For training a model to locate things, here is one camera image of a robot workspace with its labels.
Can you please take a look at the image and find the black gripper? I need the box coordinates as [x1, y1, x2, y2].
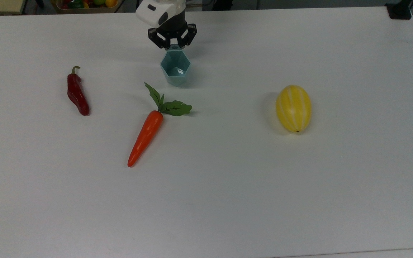
[148, 11, 197, 50]

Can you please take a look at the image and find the light blue hexagonal mug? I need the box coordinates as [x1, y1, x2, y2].
[160, 44, 191, 87]

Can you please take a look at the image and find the basket of toy fruit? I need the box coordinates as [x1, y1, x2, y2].
[51, 0, 123, 14]

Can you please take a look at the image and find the orange carrot with green leaves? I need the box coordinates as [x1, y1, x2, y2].
[127, 82, 193, 168]

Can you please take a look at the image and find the red chili pepper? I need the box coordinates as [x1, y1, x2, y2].
[67, 66, 90, 116]

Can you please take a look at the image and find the yellow striped melon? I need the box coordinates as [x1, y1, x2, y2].
[276, 85, 312, 133]

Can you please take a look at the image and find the black clamp base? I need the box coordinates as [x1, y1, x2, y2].
[385, 0, 413, 20]

